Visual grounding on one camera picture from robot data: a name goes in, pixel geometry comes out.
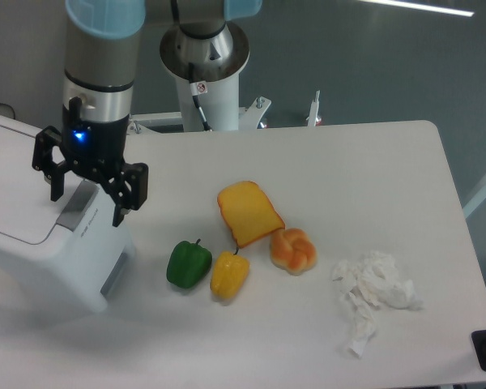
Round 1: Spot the yellow bell pepper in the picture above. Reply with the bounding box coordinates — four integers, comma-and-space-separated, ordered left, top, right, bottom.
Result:
210, 249, 250, 301

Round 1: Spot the white metal base frame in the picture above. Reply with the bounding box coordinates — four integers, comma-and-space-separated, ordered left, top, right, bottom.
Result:
123, 89, 327, 135

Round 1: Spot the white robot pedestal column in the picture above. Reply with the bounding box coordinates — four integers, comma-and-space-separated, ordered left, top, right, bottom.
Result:
174, 74, 240, 131

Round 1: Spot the crumpled white tissue paper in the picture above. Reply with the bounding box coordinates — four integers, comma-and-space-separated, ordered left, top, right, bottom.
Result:
331, 250, 423, 358

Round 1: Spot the knotted bread roll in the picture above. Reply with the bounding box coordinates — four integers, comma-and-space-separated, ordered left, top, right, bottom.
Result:
270, 229, 318, 276

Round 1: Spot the white plastic trash can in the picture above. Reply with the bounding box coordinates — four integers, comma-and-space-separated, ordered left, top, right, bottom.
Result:
0, 115, 135, 312

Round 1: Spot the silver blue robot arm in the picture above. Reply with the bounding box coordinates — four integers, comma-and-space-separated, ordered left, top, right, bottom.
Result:
32, 1, 262, 225

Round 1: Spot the yellow toast slice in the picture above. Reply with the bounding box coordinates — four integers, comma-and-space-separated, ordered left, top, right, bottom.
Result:
217, 181, 285, 248

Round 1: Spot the green bell pepper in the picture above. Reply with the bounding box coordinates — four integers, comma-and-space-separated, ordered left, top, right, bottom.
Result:
166, 239, 212, 289

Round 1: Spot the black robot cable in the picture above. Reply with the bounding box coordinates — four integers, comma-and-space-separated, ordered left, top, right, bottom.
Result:
187, 62, 213, 132

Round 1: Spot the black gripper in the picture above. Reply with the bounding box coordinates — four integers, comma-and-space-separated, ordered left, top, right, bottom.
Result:
32, 109, 149, 227

